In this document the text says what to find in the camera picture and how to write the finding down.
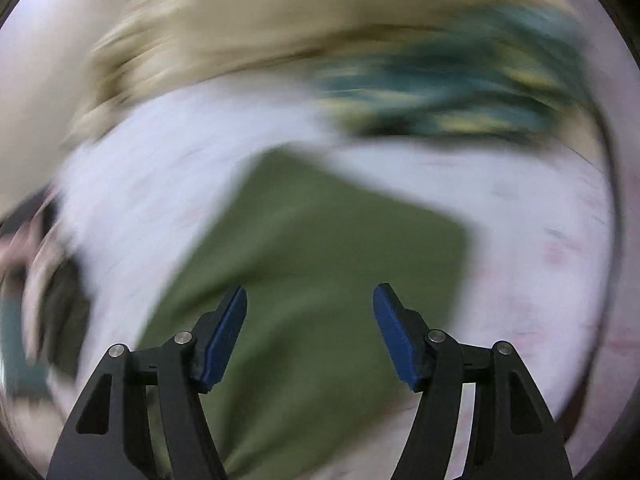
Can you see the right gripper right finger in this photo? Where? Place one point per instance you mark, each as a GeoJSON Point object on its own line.
{"type": "Point", "coordinates": [513, 434]}

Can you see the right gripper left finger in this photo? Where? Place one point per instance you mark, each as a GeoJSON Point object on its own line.
{"type": "Point", "coordinates": [108, 435]}

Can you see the cream quilt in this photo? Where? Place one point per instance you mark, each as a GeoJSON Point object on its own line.
{"type": "Point", "coordinates": [161, 45]}

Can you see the green pants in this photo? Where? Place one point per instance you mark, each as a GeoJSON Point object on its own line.
{"type": "Point", "coordinates": [310, 372]}

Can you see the teal yellow patterned cloth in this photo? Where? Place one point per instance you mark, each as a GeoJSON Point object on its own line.
{"type": "Point", "coordinates": [514, 73]}

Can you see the white floral bed sheet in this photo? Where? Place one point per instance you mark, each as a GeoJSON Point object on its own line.
{"type": "Point", "coordinates": [539, 222]}

